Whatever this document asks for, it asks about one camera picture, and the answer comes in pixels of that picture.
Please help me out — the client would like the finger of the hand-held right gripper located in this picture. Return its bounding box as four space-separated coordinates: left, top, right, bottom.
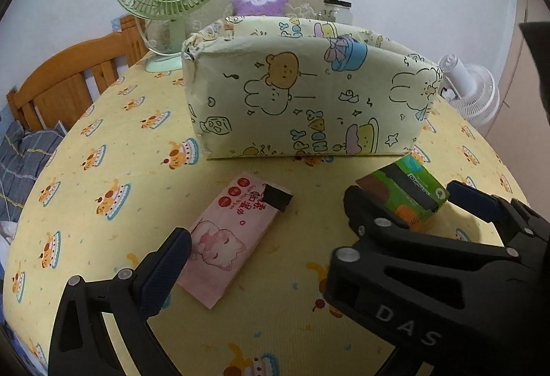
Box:
324 186 516 357
447 180 550 271

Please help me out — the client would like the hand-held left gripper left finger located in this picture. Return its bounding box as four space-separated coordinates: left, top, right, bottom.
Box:
49 228 192 376

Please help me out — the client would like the white standing fan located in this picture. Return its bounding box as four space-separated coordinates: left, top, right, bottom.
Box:
436 53 501 128

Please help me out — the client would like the glass jar with lid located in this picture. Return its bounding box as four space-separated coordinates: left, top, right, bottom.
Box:
322 0 354 25

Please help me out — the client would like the pink wet wipes packet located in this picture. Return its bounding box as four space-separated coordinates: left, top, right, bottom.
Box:
177 172 295 310

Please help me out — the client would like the blue plaid pillow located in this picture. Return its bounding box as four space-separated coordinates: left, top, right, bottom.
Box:
0 120 72 226

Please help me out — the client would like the green tissue packet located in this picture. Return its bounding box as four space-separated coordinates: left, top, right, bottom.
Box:
356 155 451 233

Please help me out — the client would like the yellow printed fabric storage box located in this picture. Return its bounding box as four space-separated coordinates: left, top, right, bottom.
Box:
181 14 444 162

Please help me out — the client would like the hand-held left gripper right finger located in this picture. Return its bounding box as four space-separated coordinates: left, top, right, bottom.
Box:
380 318 503 376

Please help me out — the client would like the beige door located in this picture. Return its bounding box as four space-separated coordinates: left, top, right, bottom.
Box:
496 0 548 153

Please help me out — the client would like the yellow printed tablecloth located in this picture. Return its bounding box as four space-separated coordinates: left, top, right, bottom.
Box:
0 54 534 376

